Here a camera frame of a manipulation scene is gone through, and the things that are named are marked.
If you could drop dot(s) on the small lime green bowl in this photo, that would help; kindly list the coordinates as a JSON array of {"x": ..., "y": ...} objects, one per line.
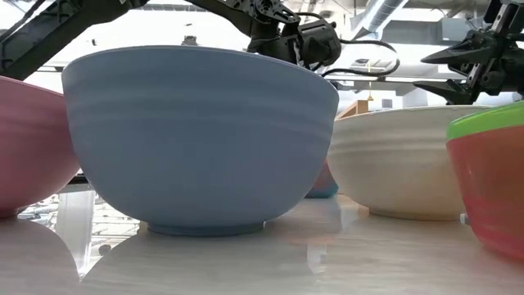
[{"x": 491, "y": 121}]

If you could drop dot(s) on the large blue bowl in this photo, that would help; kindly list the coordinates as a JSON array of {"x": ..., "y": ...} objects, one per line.
[{"x": 196, "y": 143}]

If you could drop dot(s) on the large pale pink bowl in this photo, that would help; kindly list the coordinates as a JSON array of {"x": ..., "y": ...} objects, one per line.
[{"x": 28, "y": 143}]

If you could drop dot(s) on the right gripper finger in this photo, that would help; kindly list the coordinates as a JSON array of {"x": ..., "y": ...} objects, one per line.
[
  {"x": 454, "y": 91},
  {"x": 462, "y": 51}
]

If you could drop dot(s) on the large cream bowl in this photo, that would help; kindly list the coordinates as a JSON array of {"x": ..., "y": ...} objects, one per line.
[{"x": 393, "y": 164}]

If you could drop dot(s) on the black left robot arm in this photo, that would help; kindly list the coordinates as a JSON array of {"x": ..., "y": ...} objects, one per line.
[{"x": 41, "y": 33}]

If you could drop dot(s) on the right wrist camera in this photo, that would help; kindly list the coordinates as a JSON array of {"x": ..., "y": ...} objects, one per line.
[{"x": 497, "y": 10}]

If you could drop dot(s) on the small cyan bowl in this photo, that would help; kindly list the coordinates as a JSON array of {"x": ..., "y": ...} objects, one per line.
[{"x": 323, "y": 193}]

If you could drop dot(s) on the small magenta bowl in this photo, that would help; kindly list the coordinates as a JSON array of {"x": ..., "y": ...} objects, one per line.
[{"x": 495, "y": 192}]

